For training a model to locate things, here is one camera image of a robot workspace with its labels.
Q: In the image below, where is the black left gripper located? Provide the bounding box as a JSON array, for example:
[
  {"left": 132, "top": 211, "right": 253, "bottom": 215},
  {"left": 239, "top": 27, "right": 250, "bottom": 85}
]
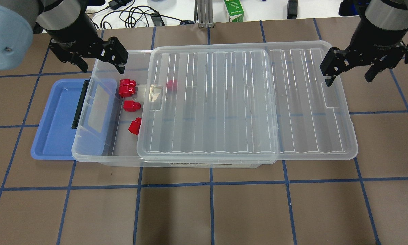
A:
[{"left": 48, "top": 17, "right": 129, "bottom": 74}]

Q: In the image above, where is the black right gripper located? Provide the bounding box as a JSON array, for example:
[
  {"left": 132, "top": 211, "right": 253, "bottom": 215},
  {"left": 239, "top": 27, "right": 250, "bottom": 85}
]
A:
[{"left": 320, "top": 19, "right": 408, "bottom": 87}]

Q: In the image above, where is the clear plastic box lid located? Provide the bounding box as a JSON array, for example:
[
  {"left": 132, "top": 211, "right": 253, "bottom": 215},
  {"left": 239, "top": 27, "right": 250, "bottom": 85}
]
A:
[{"left": 137, "top": 41, "right": 358, "bottom": 164}]

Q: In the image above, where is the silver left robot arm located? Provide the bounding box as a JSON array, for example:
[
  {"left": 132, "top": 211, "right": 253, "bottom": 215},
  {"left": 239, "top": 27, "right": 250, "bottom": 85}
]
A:
[{"left": 0, "top": 0, "right": 129, "bottom": 74}]

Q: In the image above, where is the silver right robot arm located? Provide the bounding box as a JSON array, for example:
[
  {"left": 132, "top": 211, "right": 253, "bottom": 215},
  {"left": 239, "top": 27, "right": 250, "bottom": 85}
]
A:
[{"left": 320, "top": 0, "right": 408, "bottom": 87}]

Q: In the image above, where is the clear plastic storage box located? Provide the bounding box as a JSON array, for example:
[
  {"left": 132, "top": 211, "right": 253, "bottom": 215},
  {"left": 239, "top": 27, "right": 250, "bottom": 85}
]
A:
[{"left": 71, "top": 45, "right": 278, "bottom": 168}]

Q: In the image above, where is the red block top pair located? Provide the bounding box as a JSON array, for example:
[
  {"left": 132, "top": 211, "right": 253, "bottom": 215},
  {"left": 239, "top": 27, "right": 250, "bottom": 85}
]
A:
[{"left": 118, "top": 79, "right": 137, "bottom": 98}]

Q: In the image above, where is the red block under lid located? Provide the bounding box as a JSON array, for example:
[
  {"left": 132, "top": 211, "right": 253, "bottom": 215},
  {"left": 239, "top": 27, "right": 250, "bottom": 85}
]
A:
[{"left": 166, "top": 79, "right": 178, "bottom": 91}]

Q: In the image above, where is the blue plastic tray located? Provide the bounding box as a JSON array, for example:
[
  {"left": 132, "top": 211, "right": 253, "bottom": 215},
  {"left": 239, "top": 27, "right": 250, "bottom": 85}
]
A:
[{"left": 31, "top": 79, "right": 86, "bottom": 160}]

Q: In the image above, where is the green white milk carton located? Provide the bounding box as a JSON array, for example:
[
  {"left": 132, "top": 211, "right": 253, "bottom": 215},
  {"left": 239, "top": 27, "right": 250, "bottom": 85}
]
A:
[{"left": 223, "top": 0, "right": 245, "bottom": 23}]

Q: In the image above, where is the black latch handle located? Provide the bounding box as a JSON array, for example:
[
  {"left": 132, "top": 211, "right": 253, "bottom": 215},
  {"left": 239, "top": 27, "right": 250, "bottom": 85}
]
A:
[{"left": 71, "top": 80, "right": 90, "bottom": 130}]

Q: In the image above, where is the aluminium frame post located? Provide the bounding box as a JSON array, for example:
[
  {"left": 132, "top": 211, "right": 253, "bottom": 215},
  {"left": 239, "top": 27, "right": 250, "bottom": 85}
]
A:
[{"left": 194, "top": 0, "right": 214, "bottom": 28}]

